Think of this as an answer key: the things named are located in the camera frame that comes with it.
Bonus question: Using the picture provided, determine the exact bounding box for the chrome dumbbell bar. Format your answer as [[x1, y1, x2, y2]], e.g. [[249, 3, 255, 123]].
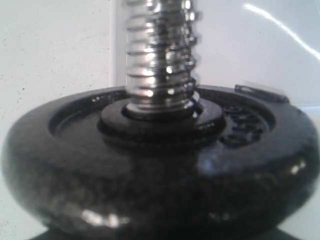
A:
[[125, 0, 200, 118]]

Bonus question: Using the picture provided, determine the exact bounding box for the black weight plate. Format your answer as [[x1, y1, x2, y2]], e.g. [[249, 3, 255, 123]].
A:
[[2, 85, 320, 240]]

